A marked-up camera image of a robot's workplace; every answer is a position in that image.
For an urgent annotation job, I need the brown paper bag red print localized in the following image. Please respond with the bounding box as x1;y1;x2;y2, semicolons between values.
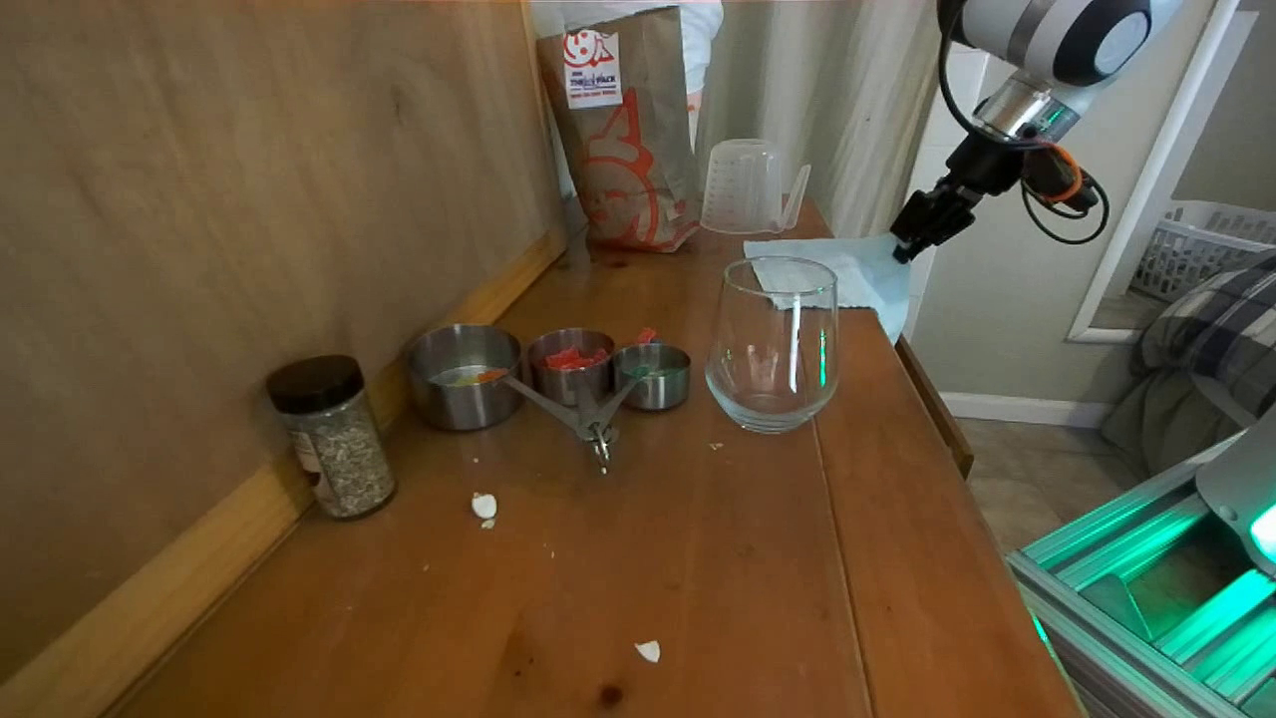
528;0;730;254

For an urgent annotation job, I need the black robot cable orange tie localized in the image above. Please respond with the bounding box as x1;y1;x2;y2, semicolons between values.
932;32;1116;250

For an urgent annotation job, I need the grey plaid blanket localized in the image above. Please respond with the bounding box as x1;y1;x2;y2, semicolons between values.
1092;254;1276;471

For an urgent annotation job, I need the small steel measuring cup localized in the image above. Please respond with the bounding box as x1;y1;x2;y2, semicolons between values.
595;340;695;455

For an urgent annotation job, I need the light blue cloth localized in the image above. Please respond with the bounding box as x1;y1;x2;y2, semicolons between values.
737;231;938;348

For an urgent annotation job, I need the glass spice jar dark lid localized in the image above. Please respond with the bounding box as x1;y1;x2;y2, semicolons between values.
260;352;399;523

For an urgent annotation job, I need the green lit aluminium frame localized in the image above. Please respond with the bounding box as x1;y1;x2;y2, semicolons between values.
1004;455;1276;718

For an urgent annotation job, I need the white lattice basket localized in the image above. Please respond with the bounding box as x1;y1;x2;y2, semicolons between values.
1127;196;1276;311

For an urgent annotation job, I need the clear plastic measuring jug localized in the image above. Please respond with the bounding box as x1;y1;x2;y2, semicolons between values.
696;136;816;242

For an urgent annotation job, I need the white framed mirror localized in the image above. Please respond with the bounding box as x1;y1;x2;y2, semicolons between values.
1064;0;1276;348

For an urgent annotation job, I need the clear stemless wine glass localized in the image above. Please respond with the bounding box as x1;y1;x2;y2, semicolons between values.
703;254;841;437

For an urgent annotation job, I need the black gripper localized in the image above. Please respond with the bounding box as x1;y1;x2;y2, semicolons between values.
887;129;1030;269

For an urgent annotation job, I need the medium steel measuring cup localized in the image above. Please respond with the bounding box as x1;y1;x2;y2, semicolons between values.
524;324;621;443

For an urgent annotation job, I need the large steel measuring cup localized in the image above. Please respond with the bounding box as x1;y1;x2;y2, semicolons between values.
406;318;621;464

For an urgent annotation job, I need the white angled mount plate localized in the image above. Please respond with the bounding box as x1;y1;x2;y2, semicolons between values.
1190;407;1276;577

